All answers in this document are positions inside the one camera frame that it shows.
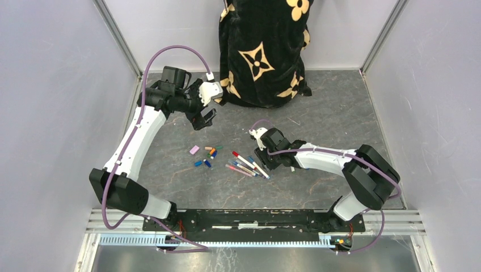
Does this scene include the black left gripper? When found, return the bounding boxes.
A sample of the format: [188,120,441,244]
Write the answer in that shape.
[175,79,217,130]

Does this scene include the light blue cap marker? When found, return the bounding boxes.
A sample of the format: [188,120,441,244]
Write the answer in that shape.
[248,156,270,179]

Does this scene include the pink highlighter cap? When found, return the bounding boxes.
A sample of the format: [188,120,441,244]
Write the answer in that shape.
[189,145,200,155]

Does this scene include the pink pen clear cap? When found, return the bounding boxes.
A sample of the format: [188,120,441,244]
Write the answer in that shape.
[225,164,253,177]

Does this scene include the blue long nib marker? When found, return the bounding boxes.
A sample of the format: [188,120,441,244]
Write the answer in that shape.
[229,160,258,176]

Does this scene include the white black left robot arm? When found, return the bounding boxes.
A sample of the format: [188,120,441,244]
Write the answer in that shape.
[89,66,223,231]

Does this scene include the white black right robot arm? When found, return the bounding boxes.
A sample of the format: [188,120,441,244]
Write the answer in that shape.
[249,127,401,231]

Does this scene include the black floral plush blanket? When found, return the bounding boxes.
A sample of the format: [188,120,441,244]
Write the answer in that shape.
[216,0,313,108]

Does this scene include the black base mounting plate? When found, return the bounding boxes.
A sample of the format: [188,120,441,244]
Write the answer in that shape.
[161,209,366,242]

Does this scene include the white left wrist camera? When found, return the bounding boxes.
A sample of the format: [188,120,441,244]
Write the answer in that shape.
[199,72,223,107]

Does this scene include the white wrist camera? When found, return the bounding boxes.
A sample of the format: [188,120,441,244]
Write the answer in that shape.
[199,72,223,107]
[248,127,268,151]

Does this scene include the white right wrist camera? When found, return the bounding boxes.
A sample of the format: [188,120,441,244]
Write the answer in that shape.
[248,127,268,151]

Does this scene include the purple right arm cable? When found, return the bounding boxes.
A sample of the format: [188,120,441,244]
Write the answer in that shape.
[248,119,402,255]

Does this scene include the aluminium frame rail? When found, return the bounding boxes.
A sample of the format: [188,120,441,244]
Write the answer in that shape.
[86,209,426,249]

